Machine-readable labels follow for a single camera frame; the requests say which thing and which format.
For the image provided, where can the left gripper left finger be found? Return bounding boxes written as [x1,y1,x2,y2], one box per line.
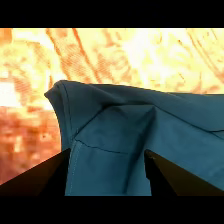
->
[0,147,72,197]

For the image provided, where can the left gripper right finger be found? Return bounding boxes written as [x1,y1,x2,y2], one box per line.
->
[143,149,224,197]

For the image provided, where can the dark blue T-shirt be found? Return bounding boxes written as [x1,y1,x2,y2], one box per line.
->
[44,79,224,197]

